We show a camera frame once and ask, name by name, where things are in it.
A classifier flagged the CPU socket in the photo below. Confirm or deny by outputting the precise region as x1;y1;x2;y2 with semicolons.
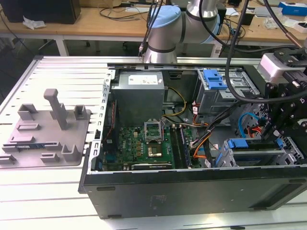
146;143;164;158

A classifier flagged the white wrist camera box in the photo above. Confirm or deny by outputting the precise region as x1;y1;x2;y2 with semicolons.
260;53;290;79

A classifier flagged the hard disk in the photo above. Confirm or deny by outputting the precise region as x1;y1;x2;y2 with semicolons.
214;138;283;168

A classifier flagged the small black box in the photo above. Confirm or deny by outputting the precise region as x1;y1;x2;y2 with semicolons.
238;11;255;26

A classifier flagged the black cable copper ferrule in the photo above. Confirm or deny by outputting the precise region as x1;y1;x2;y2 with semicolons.
263;0;303;48

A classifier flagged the orange wire bundle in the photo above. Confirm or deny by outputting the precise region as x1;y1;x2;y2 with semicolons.
193;136;212;160

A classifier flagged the blue plastic drive latch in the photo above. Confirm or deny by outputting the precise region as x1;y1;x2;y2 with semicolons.
202;69;227;91

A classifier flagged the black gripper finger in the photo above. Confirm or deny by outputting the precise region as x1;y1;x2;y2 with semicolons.
279;119;307;149
262;81;281;142

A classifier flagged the orange red power wire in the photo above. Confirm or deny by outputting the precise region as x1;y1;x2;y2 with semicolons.
248;119;264;138

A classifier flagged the crumpled clear plastic bag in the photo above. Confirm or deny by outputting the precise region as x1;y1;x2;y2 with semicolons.
23;15;46;31

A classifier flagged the wooden desk white frame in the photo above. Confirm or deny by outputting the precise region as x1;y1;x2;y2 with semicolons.
0;0;307;57

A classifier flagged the black graphics card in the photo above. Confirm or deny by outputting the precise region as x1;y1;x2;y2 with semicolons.
130;162;173;171

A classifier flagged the black open PC case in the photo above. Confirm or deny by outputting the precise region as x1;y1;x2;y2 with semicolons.
78;57;307;220

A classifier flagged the large black box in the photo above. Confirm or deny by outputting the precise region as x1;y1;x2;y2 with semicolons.
4;0;82;25

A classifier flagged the black RAM stick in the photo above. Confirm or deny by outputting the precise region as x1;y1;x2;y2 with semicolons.
170;126;185;168

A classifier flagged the metal socket cover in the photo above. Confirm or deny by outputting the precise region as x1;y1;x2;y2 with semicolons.
143;119;165;144

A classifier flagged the green motherboard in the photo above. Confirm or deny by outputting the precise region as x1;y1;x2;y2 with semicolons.
103;124;201;171

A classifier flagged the clear plastic bags pile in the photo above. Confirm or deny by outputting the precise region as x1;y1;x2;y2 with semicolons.
263;13;298;30

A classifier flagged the thick black cable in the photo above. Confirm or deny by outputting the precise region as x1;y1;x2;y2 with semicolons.
225;0;267;104

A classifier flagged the thin black cable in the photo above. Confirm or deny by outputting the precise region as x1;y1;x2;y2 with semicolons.
138;0;166;58

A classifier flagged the yellow black wire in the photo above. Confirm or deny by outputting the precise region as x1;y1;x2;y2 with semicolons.
162;87;188;118

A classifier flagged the black wire bundle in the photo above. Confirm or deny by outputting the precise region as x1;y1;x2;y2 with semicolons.
191;99;255;147

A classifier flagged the white open box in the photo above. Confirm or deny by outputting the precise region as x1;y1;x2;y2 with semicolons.
294;20;307;33

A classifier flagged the grey metal drive cage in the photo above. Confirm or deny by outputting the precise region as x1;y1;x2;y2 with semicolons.
195;69;261;115

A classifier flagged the flat silver box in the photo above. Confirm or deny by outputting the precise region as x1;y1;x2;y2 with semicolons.
254;6;283;18

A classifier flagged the blue data wire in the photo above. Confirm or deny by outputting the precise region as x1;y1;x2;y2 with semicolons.
238;112;262;139

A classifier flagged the black tall box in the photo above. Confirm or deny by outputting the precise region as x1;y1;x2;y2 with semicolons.
217;4;227;27

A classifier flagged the blue cardboard box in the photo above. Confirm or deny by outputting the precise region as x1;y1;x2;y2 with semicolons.
278;1;307;16

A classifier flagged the grey power supply unit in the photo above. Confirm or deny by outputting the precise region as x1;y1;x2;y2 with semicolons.
110;71;166;120

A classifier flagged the metal disk bay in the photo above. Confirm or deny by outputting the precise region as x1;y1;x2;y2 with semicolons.
213;136;302;168

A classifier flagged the grey plastic parts rack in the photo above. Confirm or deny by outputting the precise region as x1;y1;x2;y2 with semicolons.
0;89;93;168

